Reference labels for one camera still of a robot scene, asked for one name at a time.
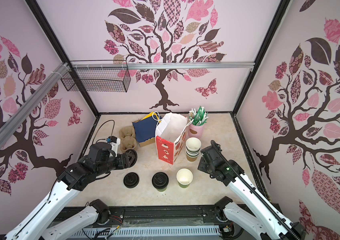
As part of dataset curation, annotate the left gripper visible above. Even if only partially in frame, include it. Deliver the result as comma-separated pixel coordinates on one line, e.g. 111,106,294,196
96,152,134,177

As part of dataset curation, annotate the green paper cup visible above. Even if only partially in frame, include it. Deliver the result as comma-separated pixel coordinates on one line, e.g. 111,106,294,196
176,168,194,188
156,187,167,192

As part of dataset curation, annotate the black cup lid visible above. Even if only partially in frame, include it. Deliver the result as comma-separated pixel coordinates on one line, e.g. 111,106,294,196
125,150,138,168
152,172,169,189

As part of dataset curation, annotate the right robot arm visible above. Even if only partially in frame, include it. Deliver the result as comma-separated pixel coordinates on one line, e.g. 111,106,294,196
198,140,306,240

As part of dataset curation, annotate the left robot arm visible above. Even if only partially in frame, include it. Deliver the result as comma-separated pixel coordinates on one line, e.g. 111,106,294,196
0,142,138,240

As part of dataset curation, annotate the stack of paper cups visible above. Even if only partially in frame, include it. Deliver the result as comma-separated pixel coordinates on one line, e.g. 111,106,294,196
186,138,202,162

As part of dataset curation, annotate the stack of black lids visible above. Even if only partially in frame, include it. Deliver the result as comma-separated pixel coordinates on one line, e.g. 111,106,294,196
123,172,140,189

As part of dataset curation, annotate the pink straw holder cup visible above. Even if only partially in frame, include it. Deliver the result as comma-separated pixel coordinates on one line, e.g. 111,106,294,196
188,124,205,139

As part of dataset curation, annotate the navy napkin stack box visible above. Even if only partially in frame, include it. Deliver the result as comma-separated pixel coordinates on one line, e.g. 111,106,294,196
133,112,162,148

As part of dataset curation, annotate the white red paper bag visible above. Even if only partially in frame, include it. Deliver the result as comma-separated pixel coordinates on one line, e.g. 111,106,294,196
155,113,190,165

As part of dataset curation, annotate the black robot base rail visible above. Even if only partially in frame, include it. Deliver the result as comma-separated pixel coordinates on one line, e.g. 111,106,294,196
34,203,294,240

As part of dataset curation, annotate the white cable duct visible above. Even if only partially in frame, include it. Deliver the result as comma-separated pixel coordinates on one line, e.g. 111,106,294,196
67,226,221,240

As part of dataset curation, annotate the black wire basket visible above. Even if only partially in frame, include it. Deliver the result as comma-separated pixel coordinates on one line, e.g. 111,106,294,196
61,60,131,93

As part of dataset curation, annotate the aluminium rail back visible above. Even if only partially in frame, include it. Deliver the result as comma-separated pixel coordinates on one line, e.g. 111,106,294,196
72,62,255,70

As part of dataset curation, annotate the aluminium rail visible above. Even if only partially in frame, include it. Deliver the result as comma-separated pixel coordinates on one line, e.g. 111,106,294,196
0,63,70,149
72,62,255,70

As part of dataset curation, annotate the aluminium rail left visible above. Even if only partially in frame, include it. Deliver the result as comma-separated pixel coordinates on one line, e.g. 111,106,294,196
0,63,70,149

